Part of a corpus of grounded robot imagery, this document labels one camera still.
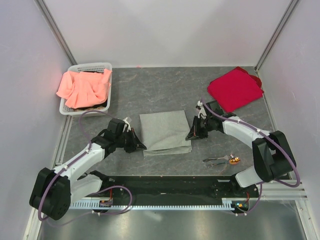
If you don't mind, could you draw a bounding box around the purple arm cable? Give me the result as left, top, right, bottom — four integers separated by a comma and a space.
199, 97, 301, 188
37, 110, 118, 221

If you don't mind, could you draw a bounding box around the right aluminium frame post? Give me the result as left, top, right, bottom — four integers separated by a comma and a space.
254, 0, 300, 74

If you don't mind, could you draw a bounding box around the aluminium frame post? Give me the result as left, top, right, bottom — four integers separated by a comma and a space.
34, 0, 78, 65
254, 0, 300, 74

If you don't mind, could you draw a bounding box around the salmon pink cloth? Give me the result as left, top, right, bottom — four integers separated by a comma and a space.
56, 68, 112, 109

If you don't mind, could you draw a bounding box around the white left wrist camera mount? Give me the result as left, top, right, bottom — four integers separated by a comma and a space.
123, 117, 132, 132

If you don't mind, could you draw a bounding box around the grey cloth napkin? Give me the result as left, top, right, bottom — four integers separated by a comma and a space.
139, 110, 192, 157

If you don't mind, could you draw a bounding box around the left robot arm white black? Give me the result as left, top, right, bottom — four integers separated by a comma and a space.
29, 118, 147, 221

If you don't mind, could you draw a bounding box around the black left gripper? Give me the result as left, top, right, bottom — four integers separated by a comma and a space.
115, 127, 146, 154

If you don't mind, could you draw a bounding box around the white plastic basket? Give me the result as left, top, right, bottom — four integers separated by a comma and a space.
59, 62, 113, 117

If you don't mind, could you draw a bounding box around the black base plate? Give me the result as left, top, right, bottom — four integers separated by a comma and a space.
99, 175, 259, 200

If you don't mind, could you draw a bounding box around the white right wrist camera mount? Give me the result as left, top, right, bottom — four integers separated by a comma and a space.
195, 100, 207, 120

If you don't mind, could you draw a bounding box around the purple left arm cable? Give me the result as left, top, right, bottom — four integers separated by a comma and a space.
37, 110, 118, 221

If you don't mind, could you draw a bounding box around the silver spoon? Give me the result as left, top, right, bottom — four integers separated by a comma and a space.
205, 162, 229, 168

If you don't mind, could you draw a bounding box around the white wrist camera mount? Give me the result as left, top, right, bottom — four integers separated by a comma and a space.
123, 117, 132, 132
195, 100, 207, 120

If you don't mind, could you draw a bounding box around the red folded napkin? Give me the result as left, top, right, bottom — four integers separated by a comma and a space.
207, 66, 264, 112

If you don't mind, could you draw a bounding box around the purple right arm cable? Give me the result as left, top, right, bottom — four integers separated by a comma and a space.
199, 97, 301, 188

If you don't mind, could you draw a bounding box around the left aluminium frame post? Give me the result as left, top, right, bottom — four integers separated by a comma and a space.
34, 0, 78, 65

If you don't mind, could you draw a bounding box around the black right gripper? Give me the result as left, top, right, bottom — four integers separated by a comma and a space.
186, 115, 213, 141

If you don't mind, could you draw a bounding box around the white slotted cable duct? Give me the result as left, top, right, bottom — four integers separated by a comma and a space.
69, 197, 248, 211

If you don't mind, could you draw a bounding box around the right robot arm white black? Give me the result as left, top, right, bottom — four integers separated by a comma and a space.
186, 100, 300, 197

